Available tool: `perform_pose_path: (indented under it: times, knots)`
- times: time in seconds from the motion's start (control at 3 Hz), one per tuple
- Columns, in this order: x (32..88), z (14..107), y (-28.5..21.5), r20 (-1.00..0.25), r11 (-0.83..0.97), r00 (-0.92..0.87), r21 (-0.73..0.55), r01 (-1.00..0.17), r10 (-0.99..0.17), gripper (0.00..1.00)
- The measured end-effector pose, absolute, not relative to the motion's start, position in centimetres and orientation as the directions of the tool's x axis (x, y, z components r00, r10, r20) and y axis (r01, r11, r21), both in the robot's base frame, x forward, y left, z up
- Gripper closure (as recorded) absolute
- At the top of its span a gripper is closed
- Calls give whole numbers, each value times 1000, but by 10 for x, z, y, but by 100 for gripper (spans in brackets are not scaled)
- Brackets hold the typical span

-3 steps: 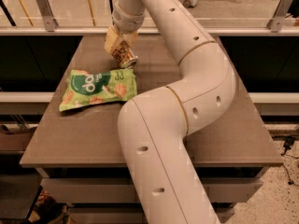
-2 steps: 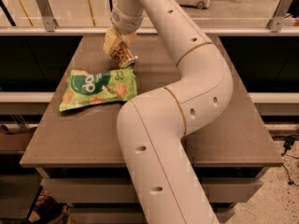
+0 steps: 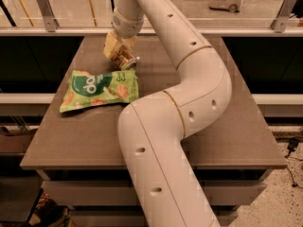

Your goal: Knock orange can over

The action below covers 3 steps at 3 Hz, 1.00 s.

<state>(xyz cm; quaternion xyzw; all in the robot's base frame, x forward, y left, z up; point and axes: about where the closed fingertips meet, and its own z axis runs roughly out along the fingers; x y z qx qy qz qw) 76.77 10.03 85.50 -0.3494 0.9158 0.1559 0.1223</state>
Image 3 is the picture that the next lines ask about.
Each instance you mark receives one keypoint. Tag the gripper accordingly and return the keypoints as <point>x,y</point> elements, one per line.
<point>127,26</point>

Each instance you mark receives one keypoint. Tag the orange patterned soda can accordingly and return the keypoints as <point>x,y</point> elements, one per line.
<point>122,58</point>

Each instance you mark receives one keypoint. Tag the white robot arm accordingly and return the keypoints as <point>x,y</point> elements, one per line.
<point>151,129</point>

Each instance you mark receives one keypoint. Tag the green snack bag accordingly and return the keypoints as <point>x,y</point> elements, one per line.
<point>85,90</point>

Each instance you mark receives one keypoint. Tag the grey table drawer unit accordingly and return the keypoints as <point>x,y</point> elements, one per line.
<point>79,158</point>

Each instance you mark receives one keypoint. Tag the cardboard box at left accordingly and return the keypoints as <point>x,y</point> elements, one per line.
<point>15,141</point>

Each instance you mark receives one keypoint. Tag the left metal railing bracket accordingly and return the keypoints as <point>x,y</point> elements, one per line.
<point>50,22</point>

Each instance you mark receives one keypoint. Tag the metal railing bracket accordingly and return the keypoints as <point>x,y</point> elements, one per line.
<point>281,21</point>
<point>50,22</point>

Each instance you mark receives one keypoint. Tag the right metal railing bracket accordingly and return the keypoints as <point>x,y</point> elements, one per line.
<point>281,21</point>

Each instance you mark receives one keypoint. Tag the black power adapter with cable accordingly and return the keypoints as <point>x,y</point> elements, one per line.
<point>292,146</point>

